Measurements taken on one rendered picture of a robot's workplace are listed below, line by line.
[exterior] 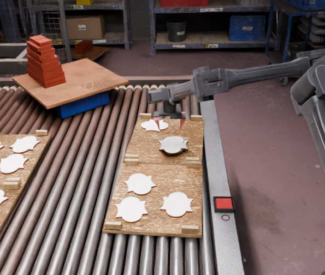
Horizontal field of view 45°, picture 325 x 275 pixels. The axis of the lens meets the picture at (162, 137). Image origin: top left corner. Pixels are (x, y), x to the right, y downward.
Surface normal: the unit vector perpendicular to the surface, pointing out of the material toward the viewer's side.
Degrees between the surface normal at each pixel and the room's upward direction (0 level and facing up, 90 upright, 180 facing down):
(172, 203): 0
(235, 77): 62
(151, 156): 0
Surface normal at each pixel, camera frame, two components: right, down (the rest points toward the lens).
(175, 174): -0.02, -0.85
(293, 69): 0.30, 0.03
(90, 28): -0.02, 0.52
